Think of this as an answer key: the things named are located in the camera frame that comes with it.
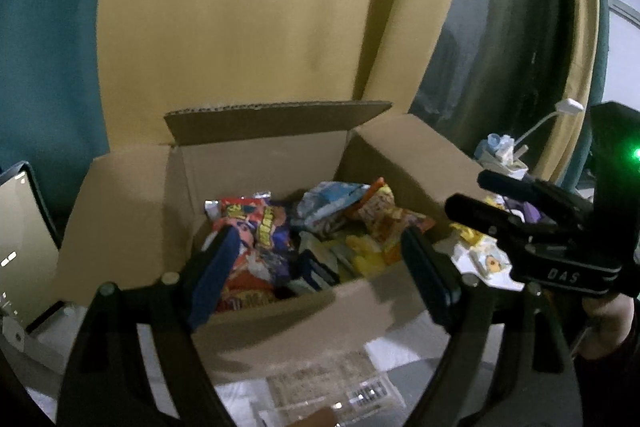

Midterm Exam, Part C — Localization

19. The person's right hand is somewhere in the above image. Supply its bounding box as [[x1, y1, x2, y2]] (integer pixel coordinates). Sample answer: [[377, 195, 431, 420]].
[[578, 295, 634, 360]]

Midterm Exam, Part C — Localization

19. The person's left hand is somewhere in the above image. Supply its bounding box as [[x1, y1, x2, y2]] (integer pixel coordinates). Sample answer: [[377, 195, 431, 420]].
[[288, 407, 338, 427]]

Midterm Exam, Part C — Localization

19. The white usb adapter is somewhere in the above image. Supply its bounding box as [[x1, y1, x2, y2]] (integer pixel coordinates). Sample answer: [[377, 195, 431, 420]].
[[554, 98, 585, 115]]

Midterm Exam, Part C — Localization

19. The orange rice cracker bag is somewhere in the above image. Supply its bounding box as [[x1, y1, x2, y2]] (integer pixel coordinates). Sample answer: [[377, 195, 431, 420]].
[[354, 178, 436, 265]]

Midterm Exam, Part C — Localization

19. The yellow cake snack pack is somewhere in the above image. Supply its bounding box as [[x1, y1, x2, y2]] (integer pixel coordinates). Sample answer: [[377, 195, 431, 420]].
[[320, 232, 387, 283]]

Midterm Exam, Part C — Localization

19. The clear plastic pastry box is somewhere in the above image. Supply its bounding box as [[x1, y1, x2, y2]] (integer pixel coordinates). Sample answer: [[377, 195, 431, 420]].
[[255, 349, 406, 426]]

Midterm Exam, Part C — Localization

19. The blue white snack bag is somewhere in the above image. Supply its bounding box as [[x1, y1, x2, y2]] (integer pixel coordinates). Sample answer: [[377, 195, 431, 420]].
[[291, 181, 370, 236]]

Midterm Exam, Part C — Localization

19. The brown cardboard box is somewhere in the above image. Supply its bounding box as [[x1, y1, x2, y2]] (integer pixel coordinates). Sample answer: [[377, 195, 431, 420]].
[[54, 102, 482, 384]]

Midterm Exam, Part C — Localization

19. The orange anime snack bag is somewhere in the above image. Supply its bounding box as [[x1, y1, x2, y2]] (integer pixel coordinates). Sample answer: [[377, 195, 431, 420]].
[[204, 192, 294, 313]]

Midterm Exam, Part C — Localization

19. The teal curtain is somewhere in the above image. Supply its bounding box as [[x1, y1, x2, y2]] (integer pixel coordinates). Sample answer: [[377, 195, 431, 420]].
[[1, 0, 108, 223]]

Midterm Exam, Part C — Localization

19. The mustard yellow curtain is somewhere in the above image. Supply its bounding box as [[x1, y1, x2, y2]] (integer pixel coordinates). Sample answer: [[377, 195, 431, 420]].
[[96, 0, 452, 148]]

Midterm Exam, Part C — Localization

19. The capybara keychain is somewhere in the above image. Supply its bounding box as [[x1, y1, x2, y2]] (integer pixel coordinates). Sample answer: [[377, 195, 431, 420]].
[[469, 245, 512, 280]]

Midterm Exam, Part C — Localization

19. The white cable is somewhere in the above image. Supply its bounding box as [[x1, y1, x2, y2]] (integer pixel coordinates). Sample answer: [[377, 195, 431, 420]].
[[513, 108, 561, 148]]

